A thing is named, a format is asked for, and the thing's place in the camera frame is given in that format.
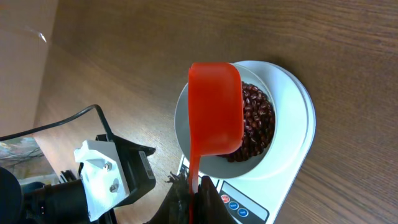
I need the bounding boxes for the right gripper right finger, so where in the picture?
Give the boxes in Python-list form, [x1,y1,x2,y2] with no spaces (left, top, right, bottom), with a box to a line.
[193,175,236,224]

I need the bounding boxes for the left black cable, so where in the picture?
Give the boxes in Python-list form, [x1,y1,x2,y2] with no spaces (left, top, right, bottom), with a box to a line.
[0,104,115,142]

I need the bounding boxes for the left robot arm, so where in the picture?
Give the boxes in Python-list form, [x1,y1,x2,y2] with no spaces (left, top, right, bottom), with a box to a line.
[1,134,156,223]

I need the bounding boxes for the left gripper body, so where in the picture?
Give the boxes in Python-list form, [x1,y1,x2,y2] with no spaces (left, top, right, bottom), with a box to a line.
[78,134,156,207]

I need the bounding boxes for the white bowl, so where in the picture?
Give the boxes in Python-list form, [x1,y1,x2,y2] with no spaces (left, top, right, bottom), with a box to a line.
[174,63,279,179]

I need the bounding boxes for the orange measuring scoop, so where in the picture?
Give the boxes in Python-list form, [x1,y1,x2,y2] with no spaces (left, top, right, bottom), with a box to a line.
[187,62,245,224]

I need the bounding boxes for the white digital kitchen scale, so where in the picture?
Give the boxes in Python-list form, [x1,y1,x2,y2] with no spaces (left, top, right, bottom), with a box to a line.
[177,60,317,224]

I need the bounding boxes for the red beans in bowl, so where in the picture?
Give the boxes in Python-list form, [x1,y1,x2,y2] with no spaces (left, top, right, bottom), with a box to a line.
[221,82,275,162]

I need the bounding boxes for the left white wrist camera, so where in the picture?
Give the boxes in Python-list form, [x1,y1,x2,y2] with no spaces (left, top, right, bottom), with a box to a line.
[74,140,130,222]

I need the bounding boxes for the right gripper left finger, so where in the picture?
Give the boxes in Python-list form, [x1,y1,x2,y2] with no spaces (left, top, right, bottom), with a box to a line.
[146,171,190,224]

